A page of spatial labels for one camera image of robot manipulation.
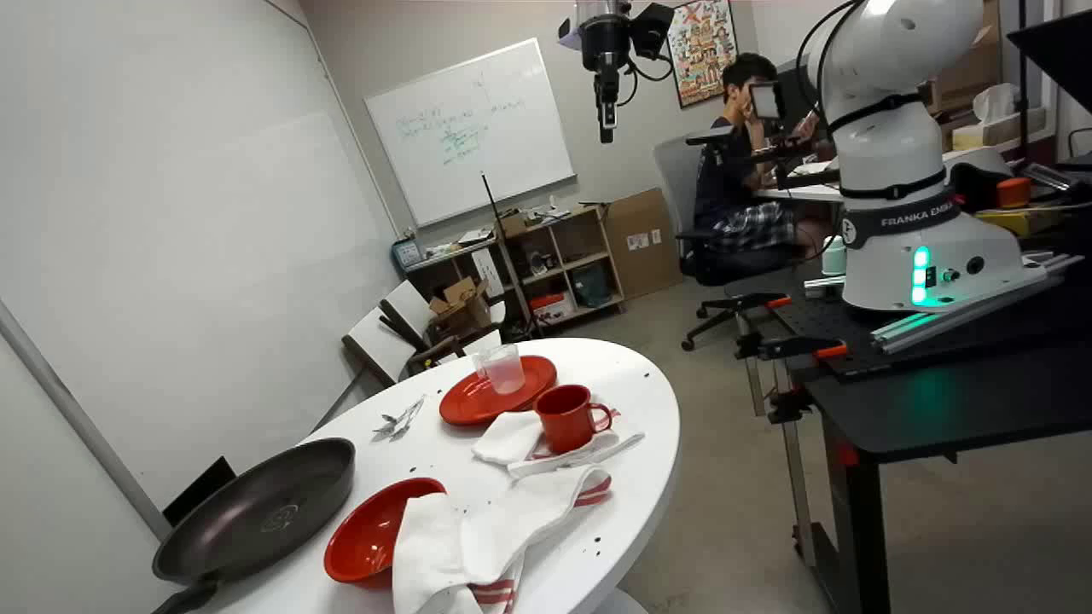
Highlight black clamp orange handle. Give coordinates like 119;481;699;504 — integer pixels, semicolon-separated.
726;288;799;320
731;329;852;368

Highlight black frying pan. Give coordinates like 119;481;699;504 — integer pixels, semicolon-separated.
149;436;357;614

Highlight black wall box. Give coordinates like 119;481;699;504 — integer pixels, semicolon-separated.
159;454;238;528

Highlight tissue box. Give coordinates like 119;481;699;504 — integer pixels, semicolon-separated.
950;78;1025;154

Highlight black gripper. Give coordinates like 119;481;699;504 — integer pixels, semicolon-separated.
574;0;636;146

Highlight wooden cubby shelf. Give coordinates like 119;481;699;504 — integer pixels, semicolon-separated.
497;202;628;333

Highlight red mug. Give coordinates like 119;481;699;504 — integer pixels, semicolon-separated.
533;381;621;459

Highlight red plate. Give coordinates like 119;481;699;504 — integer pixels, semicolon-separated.
437;352;562;435

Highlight whiteboard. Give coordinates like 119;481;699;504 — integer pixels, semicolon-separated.
360;33;581;231

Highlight seated person dark clothes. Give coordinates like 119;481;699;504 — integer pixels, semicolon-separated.
691;51;827;261

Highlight black robot desk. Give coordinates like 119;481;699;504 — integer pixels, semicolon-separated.
734;269;1092;614

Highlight grey office chair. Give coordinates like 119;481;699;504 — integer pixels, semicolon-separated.
650;134;802;355

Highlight silver metal spoon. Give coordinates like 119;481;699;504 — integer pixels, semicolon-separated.
371;406;416;446

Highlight brown cardboard box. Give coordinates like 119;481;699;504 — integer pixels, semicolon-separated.
599;183;685;303

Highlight grey wall conduit strip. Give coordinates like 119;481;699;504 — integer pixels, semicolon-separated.
0;302;173;538

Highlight aluminium rail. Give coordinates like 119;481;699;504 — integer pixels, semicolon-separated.
865;254;1084;357

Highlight red bowl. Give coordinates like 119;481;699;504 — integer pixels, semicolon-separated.
319;476;450;590

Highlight wooden folding chair white panels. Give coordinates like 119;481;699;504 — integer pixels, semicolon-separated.
338;275;504;391

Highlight colourful wall poster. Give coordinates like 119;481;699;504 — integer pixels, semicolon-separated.
664;0;743;112

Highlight white red-striped tea towel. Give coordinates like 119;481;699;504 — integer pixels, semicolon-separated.
389;406;647;614

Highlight clear plastic cup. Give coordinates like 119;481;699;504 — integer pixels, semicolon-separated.
480;344;530;398

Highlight silver metal fork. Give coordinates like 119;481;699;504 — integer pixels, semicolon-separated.
384;391;431;436

